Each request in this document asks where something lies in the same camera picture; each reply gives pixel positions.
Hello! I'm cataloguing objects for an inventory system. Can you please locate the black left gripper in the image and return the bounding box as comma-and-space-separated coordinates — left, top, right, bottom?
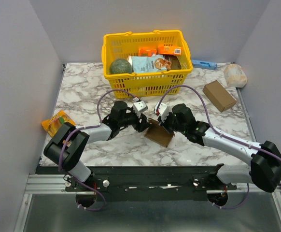
118, 109, 152, 133

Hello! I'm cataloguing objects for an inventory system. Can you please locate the brown cardboard box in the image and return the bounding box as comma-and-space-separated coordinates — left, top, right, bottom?
144, 118, 174, 147
203, 80, 237, 112

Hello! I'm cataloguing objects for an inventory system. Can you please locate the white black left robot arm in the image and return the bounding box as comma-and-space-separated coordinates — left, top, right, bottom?
43, 101, 151, 191

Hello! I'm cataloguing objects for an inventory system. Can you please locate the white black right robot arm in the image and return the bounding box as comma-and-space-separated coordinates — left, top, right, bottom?
154, 103, 281, 193

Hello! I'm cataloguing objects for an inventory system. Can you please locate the folded brown cardboard box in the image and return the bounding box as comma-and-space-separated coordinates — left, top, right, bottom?
203, 80, 237, 112

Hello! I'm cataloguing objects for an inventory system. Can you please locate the orange snack box left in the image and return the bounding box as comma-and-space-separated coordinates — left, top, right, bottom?
138, 47, 157, 57

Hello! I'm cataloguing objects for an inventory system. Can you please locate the orange snack box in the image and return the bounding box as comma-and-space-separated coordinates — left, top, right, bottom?
157, 45, 182, 55
138, 47, 157, 57

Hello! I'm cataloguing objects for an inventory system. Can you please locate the orange snack box right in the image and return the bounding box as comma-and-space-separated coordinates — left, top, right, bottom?
157, 45, 182, 55

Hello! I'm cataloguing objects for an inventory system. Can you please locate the dark brown snack packet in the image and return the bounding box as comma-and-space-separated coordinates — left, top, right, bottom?
164, 55, 182, 71

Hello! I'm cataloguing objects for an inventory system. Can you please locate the green round melon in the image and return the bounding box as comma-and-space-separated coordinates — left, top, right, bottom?
110, 58, 133, 74

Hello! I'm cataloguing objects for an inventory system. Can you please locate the light blue snack bag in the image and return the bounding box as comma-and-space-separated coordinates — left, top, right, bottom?
131, 55, 168, 73

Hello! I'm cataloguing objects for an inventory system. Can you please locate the blue tissue packet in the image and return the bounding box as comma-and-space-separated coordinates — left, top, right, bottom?
191, 59, 217, 70

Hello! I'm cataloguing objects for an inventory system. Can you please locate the beige wrapped bread bag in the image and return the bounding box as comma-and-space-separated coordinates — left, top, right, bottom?
224, 64, 247, 88

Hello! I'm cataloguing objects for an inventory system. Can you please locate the yellow plastic shopping basket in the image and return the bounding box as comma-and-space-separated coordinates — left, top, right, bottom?
101, 30, 193, 99

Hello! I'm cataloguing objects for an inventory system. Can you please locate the orange gummy candy bag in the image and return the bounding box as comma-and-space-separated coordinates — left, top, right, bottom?
41, 110, 76, 137

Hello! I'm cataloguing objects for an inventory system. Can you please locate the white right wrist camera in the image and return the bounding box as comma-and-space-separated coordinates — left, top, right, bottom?
154, 102, 170, 122

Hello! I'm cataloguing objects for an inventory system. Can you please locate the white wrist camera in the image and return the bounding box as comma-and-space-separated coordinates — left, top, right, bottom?
132, 97, 148, 118
154, 102, 170, 122

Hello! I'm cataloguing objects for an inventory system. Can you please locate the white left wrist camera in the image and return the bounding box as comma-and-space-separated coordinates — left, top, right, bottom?
132, 97, 148, 118

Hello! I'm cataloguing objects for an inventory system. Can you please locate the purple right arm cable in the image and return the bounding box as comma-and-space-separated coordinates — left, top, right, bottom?
158, 85, 281, 186

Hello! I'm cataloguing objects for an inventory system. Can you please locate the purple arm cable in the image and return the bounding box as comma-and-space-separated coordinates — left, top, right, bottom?
158, 85, 281, 186
58, 88, 139, 173

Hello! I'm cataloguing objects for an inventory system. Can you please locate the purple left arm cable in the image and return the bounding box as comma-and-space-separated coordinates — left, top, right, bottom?
58, 88, 139, 173

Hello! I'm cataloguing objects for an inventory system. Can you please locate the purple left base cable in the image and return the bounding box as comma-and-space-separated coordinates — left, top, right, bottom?
63, 175, 107, 212

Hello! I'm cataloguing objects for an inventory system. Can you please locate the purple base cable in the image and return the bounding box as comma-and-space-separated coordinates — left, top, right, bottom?
63, 175, 107, 212
211, 182, 250, 210

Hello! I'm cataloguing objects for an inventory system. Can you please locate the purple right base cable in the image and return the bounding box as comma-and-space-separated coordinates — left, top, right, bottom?
211, 182, 250, 210

